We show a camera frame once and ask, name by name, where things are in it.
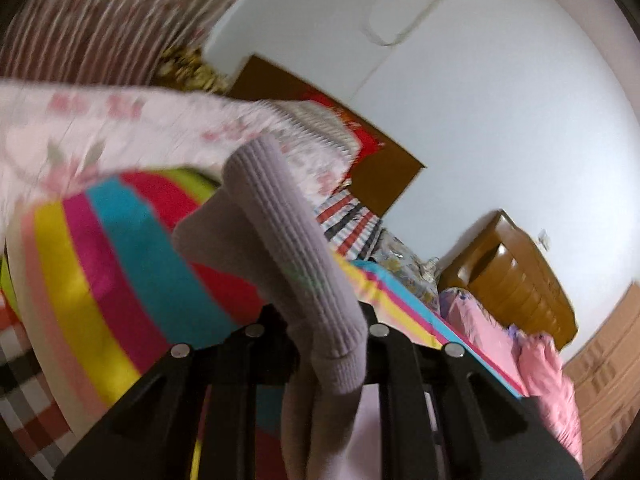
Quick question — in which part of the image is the pink floral quilt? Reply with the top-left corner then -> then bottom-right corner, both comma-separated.
0,81 -> 362,243

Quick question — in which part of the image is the white air conditioner cable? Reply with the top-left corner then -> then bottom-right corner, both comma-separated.
350,0 -> 443,106

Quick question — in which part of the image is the padded brown wooden headboard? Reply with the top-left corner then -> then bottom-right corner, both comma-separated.
439,209 -> 579,352

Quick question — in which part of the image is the red embroidered pillow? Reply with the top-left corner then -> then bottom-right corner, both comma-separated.
299,87 -> 387,162

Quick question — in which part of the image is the pink fleece comforter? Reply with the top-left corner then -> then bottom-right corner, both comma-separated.
514,329 -> 585,467

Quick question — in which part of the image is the checkered bed sheet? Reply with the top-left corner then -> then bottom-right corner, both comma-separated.
0,187 -> 388,480

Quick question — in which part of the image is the striped floral curtain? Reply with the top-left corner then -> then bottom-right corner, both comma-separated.
0,0 -> 283,88

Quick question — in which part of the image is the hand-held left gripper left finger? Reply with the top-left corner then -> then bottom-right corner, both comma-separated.
54,304 -> 302,480

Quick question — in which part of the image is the floral covered nightstand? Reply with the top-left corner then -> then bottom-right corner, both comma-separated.
374,229 -> 442,303

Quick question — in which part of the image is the leopard print cloth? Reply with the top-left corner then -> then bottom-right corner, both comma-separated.
154,44 -> 237,95

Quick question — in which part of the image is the rainbow striped blanket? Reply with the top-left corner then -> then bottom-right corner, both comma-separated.
0,166 -> 528,480

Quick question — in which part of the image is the grey zigzag patterned pillow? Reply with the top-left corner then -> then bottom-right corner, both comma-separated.
282,100 -> 366,163

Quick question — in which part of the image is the pink bed sheet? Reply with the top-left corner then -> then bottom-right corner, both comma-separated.
439,286 -> 528,398

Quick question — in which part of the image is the light wooden wardrobe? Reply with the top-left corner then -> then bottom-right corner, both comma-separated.
561,281 -> 640,480

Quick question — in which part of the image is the dark wooden headboard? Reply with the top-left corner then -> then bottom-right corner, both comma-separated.
227,54 -> 429,220

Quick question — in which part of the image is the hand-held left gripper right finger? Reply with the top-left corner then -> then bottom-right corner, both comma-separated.
359,304 -> 587,480

